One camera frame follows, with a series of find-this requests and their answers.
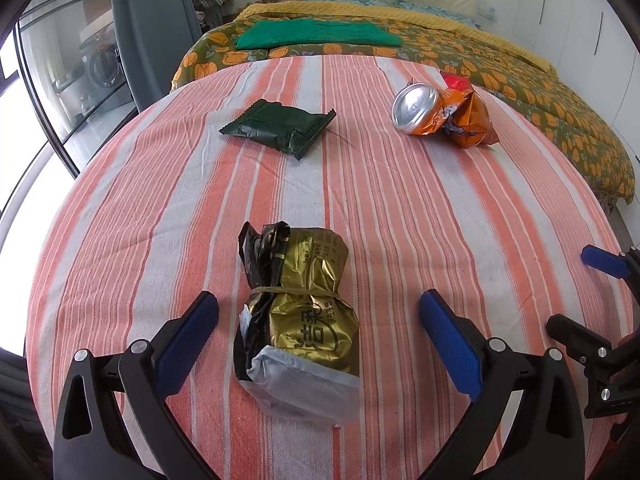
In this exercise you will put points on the red snack packet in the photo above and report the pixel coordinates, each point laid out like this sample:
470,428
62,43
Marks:
456,81

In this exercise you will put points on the crushed orange drink can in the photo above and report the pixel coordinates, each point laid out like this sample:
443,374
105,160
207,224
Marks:
415,105

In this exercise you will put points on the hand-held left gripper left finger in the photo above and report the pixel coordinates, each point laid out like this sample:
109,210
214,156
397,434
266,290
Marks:
185,345

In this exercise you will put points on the yellow knitted blanket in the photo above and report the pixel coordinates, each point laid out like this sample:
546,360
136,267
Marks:
350,10

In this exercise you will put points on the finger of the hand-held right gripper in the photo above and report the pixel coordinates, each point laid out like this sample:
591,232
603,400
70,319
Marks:
575,335
602,259

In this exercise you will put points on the glass sliding door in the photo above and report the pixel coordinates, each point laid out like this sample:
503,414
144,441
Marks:
55,50

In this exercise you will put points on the green folded cloth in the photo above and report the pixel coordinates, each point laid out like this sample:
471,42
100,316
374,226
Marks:
310,34

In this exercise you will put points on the pink striped tablecloth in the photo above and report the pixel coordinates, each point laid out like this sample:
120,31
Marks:
400,185

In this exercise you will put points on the white wardrobe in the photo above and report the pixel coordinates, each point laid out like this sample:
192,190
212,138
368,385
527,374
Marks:
575,10

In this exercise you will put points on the washing machine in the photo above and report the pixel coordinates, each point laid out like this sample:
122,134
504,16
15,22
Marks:
102,65

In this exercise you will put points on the gold packet bundle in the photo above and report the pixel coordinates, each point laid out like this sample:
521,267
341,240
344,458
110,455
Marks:
310,320

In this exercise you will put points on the orange snack packet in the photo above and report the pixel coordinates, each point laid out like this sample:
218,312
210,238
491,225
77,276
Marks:
470,120

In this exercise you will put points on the wall socket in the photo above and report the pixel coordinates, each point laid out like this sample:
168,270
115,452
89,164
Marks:
487,11

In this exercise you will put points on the dark green packet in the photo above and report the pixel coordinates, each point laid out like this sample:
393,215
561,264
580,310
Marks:
275,127

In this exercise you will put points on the blue grey curtain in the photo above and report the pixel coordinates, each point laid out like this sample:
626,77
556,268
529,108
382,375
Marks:
150,35

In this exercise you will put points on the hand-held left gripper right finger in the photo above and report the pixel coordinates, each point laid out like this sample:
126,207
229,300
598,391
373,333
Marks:
450,345

